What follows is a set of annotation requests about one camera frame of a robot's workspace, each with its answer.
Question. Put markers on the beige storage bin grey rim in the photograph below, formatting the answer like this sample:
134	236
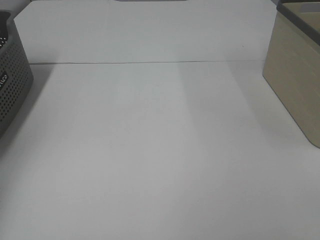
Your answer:
292	64

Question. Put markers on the grey perforated plastic basket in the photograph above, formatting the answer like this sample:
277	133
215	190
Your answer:
16	77

